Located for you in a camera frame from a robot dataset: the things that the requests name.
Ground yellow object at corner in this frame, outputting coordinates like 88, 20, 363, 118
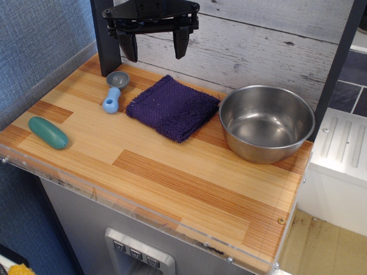
7, 264, 36, 275

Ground stainless steel bowl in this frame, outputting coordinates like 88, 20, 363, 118
218, 85, 315, 164

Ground dark right vertical post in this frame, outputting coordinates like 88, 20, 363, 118
308, 0, 366, 142

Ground purple towel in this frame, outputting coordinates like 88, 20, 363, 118
126, 75, 220, 143

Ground white ribbed side cabinet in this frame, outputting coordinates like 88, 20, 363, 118
298, 108, 366, 235

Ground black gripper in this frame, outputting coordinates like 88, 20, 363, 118
102, 1, 200, 62

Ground silver dispenser button panel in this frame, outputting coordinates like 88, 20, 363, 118
104, 227, 176, 274

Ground clear acrylic edge guard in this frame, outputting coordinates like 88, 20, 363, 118
1, 140, 312, 274

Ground dark vertical post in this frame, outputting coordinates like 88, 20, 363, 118
308, 0, 366, 142
90, 0, 122, 77

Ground blue grey toy scoop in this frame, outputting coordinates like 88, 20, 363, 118
102, 71, 130, 114

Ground green oval toy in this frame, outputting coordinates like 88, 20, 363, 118
28, 116, 69, 150

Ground dark left vertical post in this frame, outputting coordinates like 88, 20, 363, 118
90, 0, 122, 77

